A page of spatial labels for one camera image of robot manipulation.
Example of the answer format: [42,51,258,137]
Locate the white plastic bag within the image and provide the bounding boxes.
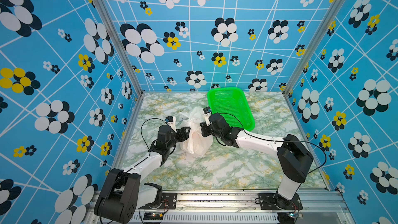
[180,106,213,158]

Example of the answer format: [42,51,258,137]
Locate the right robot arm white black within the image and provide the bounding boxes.
[200,113,314,209]

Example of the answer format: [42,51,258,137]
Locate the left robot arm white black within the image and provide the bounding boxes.
[94,124,191,224]

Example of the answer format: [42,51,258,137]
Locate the green plastic basket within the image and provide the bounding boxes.
[207,87,256,131]

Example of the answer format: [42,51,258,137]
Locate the left circuit board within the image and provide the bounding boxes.
[143,212,163,222]

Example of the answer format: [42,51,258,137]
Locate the circuit board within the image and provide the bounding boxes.
[143,212,163,222]
[278,213,303,224]

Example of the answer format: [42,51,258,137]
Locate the right circuit board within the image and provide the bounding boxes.
[278,213,303,224]

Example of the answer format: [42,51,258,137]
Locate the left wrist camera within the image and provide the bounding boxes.
[165,116,176,132]

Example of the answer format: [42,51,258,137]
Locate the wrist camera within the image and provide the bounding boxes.
[165,116,176,132]
[203,106,212,119]

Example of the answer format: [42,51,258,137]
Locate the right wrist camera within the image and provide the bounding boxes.
[203,106,212,119]

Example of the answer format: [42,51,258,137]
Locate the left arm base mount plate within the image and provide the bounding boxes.
[138,192,177,210]

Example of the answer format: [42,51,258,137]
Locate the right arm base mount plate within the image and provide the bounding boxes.
[255,193,303,211]

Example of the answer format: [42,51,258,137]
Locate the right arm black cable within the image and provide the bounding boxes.
[214,112,328,175]

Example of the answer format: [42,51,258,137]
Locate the aluminium front rail frame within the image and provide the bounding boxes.
[129,189,355,224]

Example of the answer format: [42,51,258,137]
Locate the left aluminium corner post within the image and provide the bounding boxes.
[94,0,143,99]

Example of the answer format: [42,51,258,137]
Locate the aluminium corner post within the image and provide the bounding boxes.
[283,0,346,98]
[94,0,143,99]

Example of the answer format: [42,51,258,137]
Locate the right aluminium corner post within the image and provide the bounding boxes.
[283,0,346,98]

